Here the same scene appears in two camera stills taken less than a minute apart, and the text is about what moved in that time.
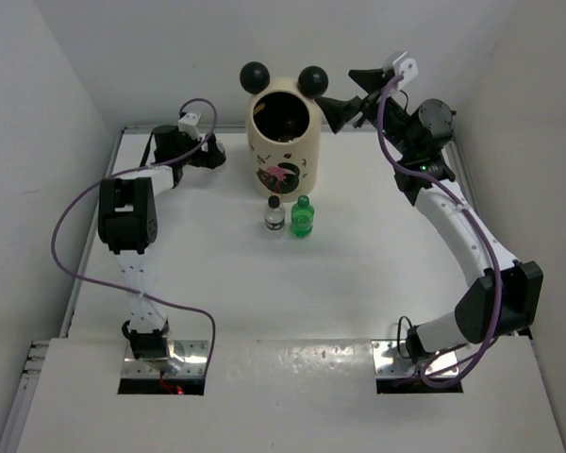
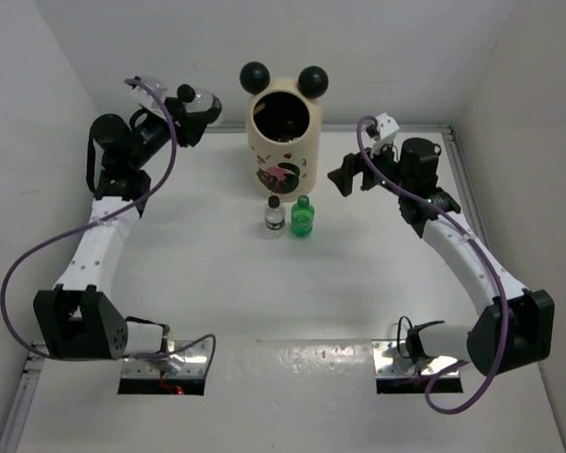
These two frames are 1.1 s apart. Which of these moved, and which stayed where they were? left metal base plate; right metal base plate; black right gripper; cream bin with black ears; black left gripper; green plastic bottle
Moved: black right gripper; black left gripper
Stayed: right metal base plate; green plastic bottle; left metal base plate; cream bin with black ears
